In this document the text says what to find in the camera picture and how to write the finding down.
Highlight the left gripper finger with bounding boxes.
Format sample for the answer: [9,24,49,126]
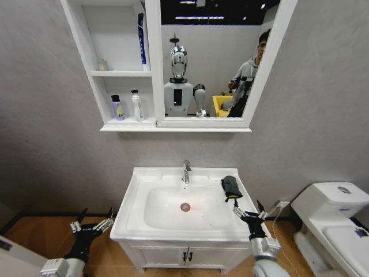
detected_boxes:
[70,207,88,233]
[96,205,114,232]

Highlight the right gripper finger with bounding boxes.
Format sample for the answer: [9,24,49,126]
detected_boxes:
[256,200,269,221]
[232,198,246,218]

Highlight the dark grey towel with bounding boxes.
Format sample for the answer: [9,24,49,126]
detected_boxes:
[221,175,243,203]

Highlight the white ceramic washbasin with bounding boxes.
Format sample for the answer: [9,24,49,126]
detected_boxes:
[110,166,260,242]

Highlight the white vanity cabinet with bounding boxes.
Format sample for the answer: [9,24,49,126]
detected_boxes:
[118,238,254,274]

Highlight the cabinet mirror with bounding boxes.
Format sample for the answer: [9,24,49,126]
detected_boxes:
[160,0,281,118]

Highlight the chrome faucet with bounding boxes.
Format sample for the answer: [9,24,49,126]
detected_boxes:
[181,159,193,185]

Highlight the white appliance with blue label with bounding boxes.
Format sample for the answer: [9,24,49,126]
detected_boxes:
[0,235,48,277]

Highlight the white toilet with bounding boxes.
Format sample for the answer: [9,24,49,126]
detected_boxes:
[290,181,369,277]

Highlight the yellow bin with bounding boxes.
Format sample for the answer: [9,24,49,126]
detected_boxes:
[212,95,233,118]

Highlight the purple bottle with black cap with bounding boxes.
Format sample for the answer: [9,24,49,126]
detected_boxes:
[111,94,126,121]

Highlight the white bottle with black cap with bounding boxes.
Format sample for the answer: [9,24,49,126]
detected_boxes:
[130,89,145,122]

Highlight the person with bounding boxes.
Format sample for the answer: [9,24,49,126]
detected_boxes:
[227,28,272,118]

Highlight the blue and white tube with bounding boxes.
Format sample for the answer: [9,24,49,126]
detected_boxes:
[136,13,151,72]

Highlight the thin white cable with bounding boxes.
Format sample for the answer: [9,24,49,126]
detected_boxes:
[270,205,291,262]

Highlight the white wall cabinet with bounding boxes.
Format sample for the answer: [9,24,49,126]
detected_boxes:
[59,0,298,133]

